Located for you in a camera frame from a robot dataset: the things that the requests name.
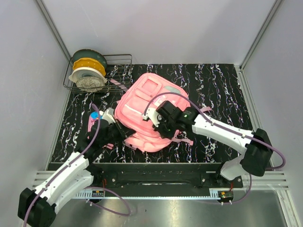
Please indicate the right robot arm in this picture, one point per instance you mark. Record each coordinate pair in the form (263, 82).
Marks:
(254, 151)

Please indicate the pink blue pencil case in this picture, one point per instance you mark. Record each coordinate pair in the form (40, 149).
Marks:
(94, 117)

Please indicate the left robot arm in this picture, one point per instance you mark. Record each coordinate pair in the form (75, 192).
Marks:
(38, 207)

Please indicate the speckled beige plate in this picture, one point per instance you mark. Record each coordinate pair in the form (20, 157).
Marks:
(91, 84)

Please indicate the white blue-rimmed plate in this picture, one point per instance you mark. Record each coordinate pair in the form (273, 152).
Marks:
(85, 72)

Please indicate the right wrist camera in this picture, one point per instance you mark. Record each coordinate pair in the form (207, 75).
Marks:
(151, 114)

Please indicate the grey wire dish rack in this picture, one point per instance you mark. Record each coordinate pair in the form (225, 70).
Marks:
(118, 74)

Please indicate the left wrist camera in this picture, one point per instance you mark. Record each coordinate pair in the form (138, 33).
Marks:
(108, 115)

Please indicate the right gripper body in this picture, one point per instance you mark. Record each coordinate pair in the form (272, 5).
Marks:
(166, 128)

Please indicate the yellow plate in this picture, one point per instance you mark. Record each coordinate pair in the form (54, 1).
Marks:
(89, 63)

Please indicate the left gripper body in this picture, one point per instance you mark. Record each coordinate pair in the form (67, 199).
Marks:
(114, 134)

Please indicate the dark green plate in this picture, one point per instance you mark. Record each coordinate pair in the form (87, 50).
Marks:
(89, 53)

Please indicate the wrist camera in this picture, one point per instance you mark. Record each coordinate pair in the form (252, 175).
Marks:
(108, 115)
(151, 114)

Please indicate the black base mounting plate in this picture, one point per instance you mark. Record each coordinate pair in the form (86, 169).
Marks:
(161, 179)

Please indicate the pink school backpack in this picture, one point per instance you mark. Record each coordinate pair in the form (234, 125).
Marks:
(149, 90)

